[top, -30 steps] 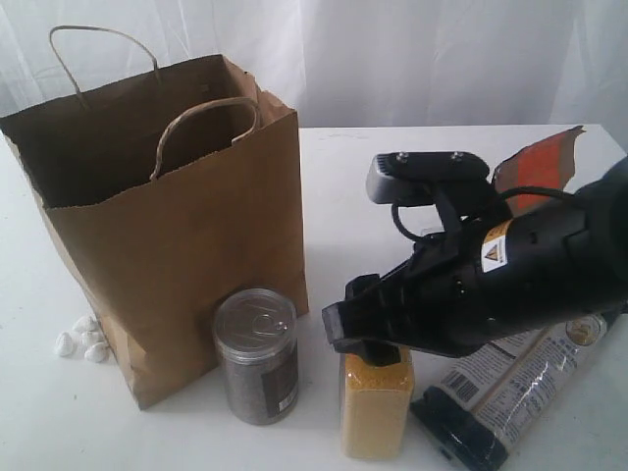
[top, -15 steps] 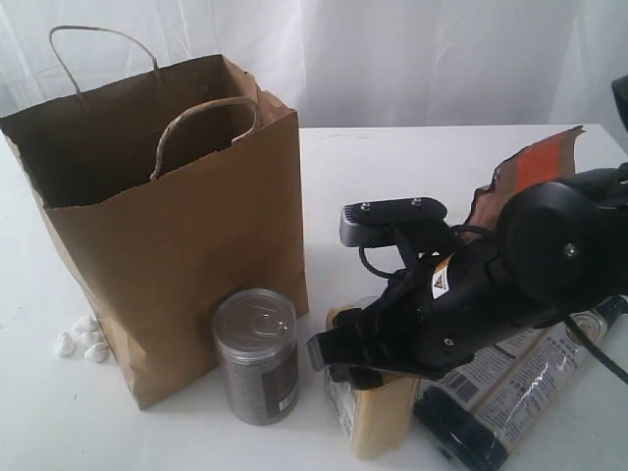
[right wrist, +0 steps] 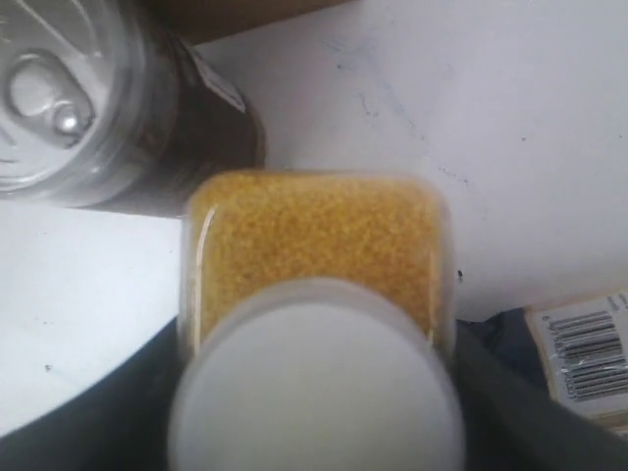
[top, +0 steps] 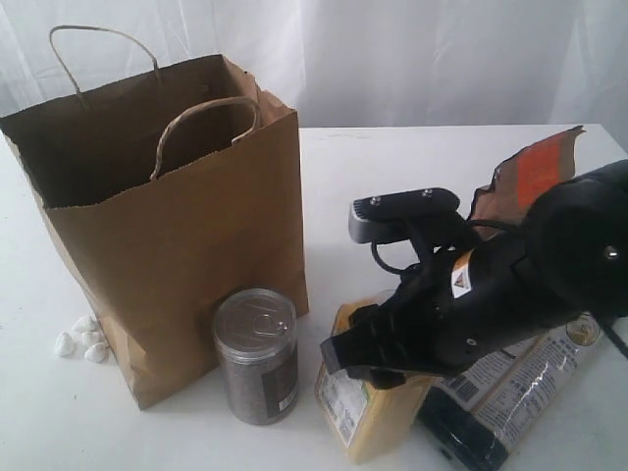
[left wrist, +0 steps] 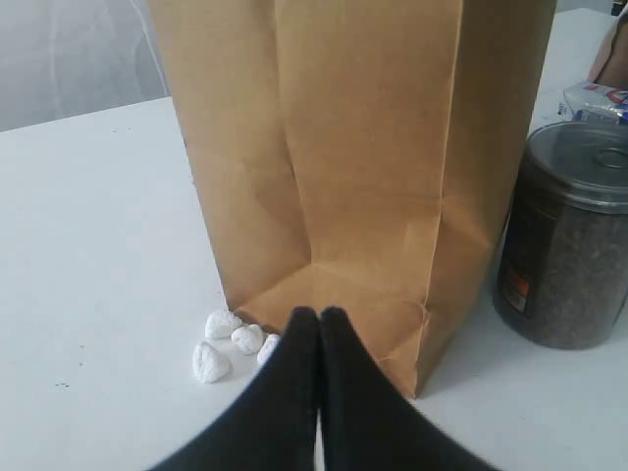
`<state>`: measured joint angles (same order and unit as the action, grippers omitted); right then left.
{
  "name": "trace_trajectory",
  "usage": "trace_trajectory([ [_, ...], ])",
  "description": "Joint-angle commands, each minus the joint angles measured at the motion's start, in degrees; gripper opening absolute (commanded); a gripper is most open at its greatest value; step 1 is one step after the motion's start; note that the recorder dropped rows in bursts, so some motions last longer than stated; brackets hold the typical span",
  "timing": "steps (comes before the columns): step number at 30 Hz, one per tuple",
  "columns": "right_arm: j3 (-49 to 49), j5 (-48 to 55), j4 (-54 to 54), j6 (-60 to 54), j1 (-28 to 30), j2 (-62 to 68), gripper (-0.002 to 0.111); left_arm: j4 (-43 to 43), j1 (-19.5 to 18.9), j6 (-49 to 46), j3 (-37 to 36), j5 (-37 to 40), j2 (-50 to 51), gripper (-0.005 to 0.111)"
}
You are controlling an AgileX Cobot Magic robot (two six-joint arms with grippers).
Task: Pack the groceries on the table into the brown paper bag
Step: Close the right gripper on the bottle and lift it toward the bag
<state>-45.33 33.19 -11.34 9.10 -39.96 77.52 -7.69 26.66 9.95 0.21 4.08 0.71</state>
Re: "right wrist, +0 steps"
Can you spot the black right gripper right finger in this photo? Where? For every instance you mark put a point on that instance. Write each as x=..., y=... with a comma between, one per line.
x=510, y=425

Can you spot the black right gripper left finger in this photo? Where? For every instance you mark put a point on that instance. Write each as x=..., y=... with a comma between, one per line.
x=120, y=423

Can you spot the yellow grain bottle white cap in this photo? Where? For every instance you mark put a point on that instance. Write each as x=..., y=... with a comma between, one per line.
x=316, y=326

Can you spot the dark can with pull-tab lid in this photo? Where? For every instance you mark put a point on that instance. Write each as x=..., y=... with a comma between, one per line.
x=103, y=108

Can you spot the brown paper shopping bag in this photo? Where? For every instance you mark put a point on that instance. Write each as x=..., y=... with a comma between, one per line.
x=201, y=21

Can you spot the long noodle package black ends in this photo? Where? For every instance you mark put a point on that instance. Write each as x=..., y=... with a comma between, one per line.
x=575, y=350

